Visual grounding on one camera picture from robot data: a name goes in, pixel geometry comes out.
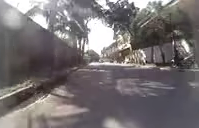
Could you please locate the distant tree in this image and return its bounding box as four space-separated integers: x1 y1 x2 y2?
84 49 101 64

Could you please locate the distant pale building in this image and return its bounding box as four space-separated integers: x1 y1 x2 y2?
100 33 134 64

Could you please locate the grey concrete road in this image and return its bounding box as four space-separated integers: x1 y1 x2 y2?
0 61 199 128

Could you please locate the group of tall trees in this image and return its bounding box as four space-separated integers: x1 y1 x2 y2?
28 0 138 66

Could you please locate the green leafy tree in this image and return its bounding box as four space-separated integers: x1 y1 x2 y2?
130 0 195 65

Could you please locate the parked motorbike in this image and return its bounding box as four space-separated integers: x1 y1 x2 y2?
170 48 196 70

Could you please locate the concrete kerb strip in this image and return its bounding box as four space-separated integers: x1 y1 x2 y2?
0 66 81 116

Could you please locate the pale boundary wall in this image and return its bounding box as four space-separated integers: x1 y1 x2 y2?
130 41 175 65

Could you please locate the grey block wall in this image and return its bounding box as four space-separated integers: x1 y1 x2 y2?
0 0 81 93

